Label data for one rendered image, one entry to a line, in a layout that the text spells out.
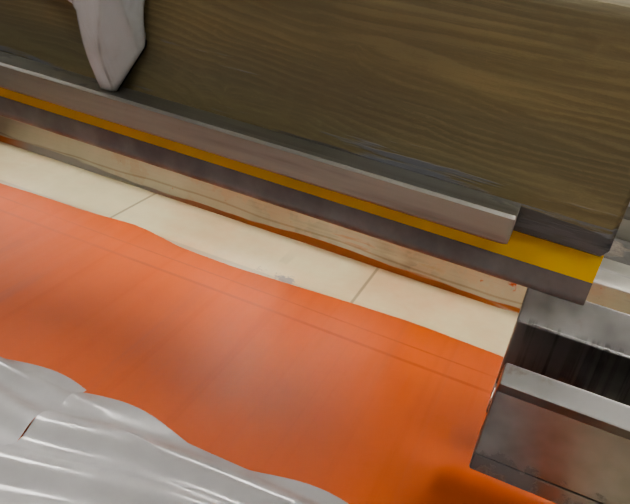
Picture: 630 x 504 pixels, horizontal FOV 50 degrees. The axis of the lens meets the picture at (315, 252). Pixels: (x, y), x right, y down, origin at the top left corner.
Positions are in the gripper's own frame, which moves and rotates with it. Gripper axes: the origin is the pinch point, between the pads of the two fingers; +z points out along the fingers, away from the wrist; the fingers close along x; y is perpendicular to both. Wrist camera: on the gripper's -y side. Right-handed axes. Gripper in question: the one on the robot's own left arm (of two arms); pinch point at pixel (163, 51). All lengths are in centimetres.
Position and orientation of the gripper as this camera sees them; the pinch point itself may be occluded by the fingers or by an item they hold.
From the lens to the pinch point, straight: 28.5
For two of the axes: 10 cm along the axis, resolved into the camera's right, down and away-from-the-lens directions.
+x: -3.9, 3.9, -8.4
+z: -1.5, 8.7, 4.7
